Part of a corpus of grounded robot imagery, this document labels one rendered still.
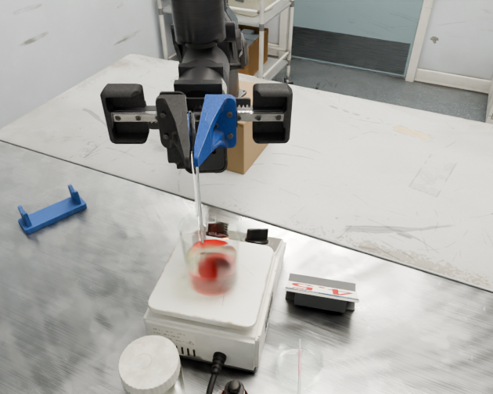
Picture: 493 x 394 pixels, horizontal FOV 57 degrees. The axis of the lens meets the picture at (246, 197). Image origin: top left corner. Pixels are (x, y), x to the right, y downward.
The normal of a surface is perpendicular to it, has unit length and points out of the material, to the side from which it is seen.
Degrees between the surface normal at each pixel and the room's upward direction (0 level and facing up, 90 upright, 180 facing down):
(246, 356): 90
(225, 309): 0
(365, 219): 0
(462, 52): 90
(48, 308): 0
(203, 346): 90
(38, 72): 90
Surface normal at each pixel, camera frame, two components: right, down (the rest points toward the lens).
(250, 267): 0.00, -0.77
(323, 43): -0.42, 0.57
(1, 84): 0.91, 0.26
